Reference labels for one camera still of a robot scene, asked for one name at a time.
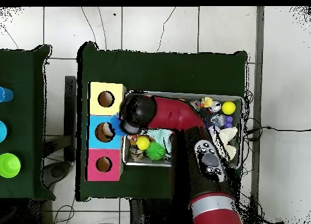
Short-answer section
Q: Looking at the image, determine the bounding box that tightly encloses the blue spiky toy with eyes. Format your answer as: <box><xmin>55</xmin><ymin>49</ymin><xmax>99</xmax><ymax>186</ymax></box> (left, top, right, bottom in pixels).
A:
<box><xmin>112</xmin><ymin>112</ymin><xmax>128</xmax><ymax>137</ymax></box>

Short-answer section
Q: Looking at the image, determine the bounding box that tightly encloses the wooden box with three holes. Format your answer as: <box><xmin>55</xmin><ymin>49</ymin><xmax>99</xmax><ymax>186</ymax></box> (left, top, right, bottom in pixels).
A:
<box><xmin>84</xmin><ymin>81</ymin><xmax>127</xmax><ymax>182</ymax></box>

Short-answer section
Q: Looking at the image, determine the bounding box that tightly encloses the mint green waffle cloth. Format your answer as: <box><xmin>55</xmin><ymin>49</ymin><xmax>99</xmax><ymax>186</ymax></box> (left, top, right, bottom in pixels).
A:
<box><xmin>146</xmin><ymin>128</ymin><xmax>174</xmax><ymax>154</ymax></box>

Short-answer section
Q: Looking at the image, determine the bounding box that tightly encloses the smooth yellow ball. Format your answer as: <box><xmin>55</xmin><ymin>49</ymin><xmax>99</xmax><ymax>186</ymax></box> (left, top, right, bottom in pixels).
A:
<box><xmin>136</xmin><ymin>135</ymin><xmax>151</xmax><ymax>151</ymax></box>

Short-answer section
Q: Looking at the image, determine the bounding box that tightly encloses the green spiky ball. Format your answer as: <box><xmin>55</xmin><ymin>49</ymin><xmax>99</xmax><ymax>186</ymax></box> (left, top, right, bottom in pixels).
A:
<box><xmin>145</xmin><ymin>141</ymin><xmax>166</xmax><ymax>161</ymax></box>

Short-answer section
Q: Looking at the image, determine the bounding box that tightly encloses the globe print ball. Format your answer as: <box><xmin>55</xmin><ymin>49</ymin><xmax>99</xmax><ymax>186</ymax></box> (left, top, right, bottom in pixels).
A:
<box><xmin>190</xmin><ymin>99</ymin><xmax>202</xmax><ymax>111</ymax></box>

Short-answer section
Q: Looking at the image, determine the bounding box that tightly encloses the dark green table cloth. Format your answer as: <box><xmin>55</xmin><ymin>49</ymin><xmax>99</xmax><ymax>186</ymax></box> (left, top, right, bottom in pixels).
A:
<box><xmin>75</xmin><ymin>41</ymin><xmax>248</xmax><ymax>205</ymax></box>

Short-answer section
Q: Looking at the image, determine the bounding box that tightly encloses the yellow plush toy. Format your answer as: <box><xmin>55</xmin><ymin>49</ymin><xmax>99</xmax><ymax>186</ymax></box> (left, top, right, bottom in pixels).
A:
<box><xmin>201</xmin><ymin>97</ymin><xmax>214</xmax><ymax>109</ymax></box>

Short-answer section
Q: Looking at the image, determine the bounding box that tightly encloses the purple bumpy toy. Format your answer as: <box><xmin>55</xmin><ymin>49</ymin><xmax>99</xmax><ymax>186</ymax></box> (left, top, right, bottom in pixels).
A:
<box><xmin>224</xmin><ymin>115</ymin><xmax>234</xmax><ymax>129</ymax></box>

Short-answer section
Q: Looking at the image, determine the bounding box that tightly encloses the yellow tennis ball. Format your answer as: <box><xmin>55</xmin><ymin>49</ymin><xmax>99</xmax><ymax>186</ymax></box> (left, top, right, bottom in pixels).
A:
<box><xmin>221</xmin><ymin>101</ymin><xmax>237</xmax><ymax>115</ymax></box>

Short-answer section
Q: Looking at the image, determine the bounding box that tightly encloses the cream waffle cloth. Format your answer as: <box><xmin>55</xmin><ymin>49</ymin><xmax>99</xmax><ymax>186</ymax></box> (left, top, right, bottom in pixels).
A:
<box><xmin>213</xmin><ymin>126</ymin><xmax>239</xmax><ymax>161</ymax></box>

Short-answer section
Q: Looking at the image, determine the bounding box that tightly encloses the green cloth covered side table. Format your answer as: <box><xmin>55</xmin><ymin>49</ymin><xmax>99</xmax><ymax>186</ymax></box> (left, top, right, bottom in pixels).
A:
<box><xmin>0</xmin><ymin>44</ymin><xmax>56</xmax><ymax>202</ymax></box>

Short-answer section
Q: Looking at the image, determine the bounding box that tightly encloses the blue cup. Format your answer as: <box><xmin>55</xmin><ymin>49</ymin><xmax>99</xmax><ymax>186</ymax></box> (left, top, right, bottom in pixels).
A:
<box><xmin>0</xmin><ymin>86</ymin><xmax>15</xmax><ymax>103</ymax></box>
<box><xmin>0</xmin><ymin>120</ymin><xmax>9</xmax><ymax>143</ymax></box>

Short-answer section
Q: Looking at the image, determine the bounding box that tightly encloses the green cup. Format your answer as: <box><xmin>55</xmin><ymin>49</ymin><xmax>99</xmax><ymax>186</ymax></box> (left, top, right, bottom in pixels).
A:
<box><xmin>0</xmin><ymin>152</ymin><xmax>22</xmax><ymax>178</ymax></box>

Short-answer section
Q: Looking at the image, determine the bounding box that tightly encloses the shallow wire mesh bin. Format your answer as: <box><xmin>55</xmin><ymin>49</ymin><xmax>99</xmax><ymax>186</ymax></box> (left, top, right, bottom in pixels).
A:
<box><xmin>122</xmin><ymin>89</ymin><xmax>244</xmax><ymax>171</ymax></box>

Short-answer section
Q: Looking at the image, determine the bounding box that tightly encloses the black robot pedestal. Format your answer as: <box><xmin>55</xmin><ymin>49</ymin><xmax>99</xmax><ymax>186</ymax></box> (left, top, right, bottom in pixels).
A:
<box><xmin>129</xmin><ymin>198</ymin><xmax>176</xmax><ymax>224</ymax></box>

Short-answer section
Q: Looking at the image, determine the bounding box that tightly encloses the black power cable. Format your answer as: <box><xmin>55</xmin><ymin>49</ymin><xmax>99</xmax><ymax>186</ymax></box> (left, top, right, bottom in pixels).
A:
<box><xmin>246</xmin><ymin>125</ymin><xmax>311</xmax><ymax>135</ymax></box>

